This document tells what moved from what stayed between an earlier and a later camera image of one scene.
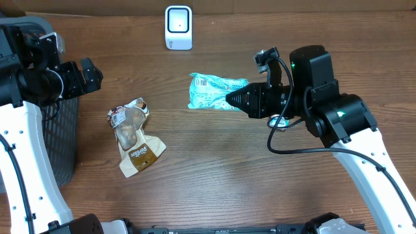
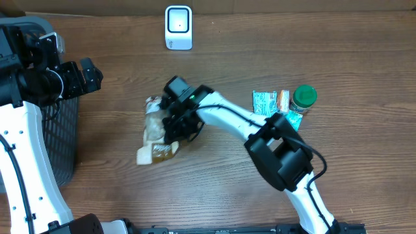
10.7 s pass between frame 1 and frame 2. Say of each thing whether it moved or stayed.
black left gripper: stayed
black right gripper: moved
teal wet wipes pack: moved
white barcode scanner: stayed
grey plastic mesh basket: stayed
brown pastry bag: moved
